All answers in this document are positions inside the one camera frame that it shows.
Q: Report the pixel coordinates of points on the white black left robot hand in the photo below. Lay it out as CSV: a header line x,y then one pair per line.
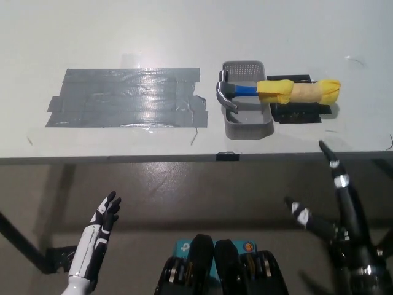
x,y
89,246

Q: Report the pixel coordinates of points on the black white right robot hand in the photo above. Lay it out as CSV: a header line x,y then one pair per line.
x,y
350,221

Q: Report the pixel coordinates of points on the black table leg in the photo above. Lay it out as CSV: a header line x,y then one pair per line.
x,y
21,239
383,167

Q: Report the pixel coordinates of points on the grey perforated plastic basket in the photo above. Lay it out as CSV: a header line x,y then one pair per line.
x,y
245,123

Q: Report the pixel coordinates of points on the grey duct tape patch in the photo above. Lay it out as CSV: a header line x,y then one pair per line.
x,y
129,98

